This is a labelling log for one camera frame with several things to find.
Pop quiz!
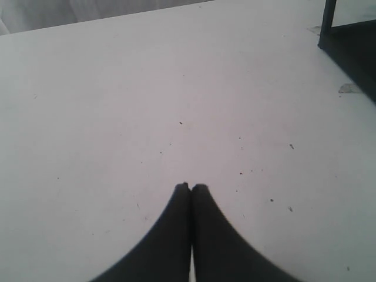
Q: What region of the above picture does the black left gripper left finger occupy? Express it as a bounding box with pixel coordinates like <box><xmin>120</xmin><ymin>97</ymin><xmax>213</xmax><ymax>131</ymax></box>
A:
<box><xmin>93</xmin><ymin>183</ymin><xmax>191</xmax><ymax>281</ymax></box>

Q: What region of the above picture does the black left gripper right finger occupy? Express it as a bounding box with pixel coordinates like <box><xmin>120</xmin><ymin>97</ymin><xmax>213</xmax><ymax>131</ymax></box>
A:
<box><xmin>191</xmin><ymin>184</ymin><xmax>294</xmax><ymax>281</ymax></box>

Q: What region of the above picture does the clear tape piece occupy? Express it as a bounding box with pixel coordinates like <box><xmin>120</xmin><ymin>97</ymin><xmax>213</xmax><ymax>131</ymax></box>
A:
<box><xmin>338</xmin><ymin>83</ymin><xmax>362</xmax><ymax>93</ymax></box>

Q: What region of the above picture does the black metal shelf rack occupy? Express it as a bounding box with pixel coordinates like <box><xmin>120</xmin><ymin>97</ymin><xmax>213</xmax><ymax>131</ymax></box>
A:
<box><xmin>318</xmin><ymin>1</ymin><xmax>375</xmax><ymax>102</ymax></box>

